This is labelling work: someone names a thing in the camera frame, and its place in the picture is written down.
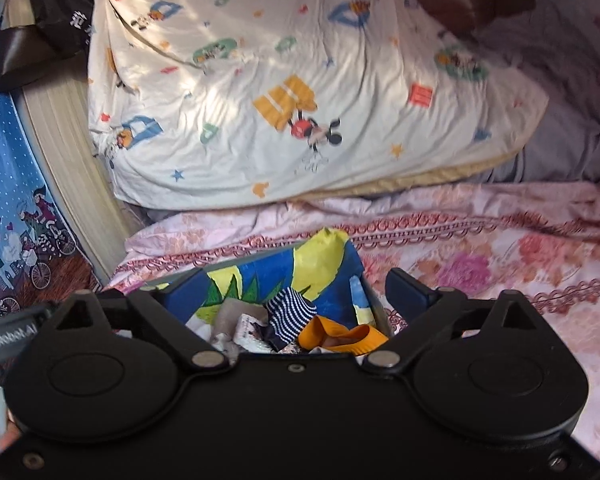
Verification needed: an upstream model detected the blue bicycle-print curtain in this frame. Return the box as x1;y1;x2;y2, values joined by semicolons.
0;94;98;316

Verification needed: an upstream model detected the navy white striped sock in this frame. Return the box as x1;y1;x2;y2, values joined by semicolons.
260;287;317;351

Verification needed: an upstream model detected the patterned white sock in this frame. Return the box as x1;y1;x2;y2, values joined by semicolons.
233;313;274;354

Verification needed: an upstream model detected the pink floral bed sheet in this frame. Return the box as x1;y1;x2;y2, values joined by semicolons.
110;182;600;460

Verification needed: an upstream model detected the grey crumpled blanket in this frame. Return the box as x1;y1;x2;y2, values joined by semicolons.
468;2;600;183

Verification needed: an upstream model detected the orange fabric piece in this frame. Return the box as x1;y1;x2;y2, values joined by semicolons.
298;315;389;356

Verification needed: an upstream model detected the grey tray box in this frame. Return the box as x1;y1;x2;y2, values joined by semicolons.
140;243;393;337

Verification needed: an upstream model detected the cartoon-print cream quilt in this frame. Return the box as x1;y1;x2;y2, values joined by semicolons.
87;0;548;210

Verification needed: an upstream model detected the person's left hand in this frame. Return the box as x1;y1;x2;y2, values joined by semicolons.
0;410;22;453

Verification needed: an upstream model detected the beige wooden cabinet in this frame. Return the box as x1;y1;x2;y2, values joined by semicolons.
0;0;150;286

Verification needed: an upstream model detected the black hanging bag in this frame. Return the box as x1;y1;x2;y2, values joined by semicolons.
0;0;94;93

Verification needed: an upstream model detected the blue yellow cartoon cloth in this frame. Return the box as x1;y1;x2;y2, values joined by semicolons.
154;226;377;331

